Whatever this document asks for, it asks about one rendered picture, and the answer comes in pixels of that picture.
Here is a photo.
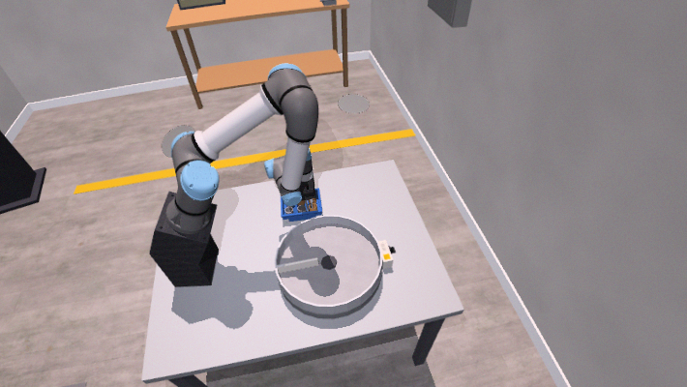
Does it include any blue crate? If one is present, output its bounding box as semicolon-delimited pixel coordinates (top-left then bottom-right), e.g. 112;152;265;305
281;189;322;223

